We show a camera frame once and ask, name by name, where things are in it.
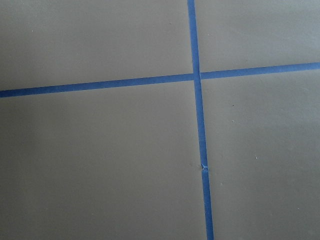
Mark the long blue tape strip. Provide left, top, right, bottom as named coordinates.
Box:
left=187, top=0, right=214, bottom=240

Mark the crossing blue tape strip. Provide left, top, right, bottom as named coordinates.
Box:
left=0, top=62, right=320, bottom=98

